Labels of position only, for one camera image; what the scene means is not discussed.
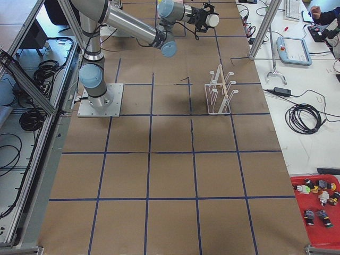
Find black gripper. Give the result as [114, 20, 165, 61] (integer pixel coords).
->
[190, 2, 219, 32]

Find white ikea cup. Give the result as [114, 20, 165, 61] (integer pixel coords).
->
[206, 14, 219, 28]

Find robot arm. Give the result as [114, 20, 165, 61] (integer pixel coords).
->
[72, 1, 218, 115]

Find white keyboard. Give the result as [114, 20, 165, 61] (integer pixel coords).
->
[284, 0, 301, 22]

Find grabber reaching tool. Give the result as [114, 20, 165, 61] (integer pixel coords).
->
[266, 26, 287, 85]

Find blue teach pendant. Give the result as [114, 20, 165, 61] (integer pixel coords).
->
[276, 36, 312, 66]

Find black power adapter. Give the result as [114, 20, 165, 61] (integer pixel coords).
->
[273, 87, 292, 97]

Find red parts tray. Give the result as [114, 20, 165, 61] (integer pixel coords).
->
[291, 175, 339, 250]

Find aluminium frame post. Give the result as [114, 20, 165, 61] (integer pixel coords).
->
[249, 0, 282, 60]

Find white wire cup rack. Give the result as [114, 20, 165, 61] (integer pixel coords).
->
[204, 64, 239, 115]

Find coiled black cable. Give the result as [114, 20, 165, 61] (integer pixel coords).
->
[285, 103, 322, 134]

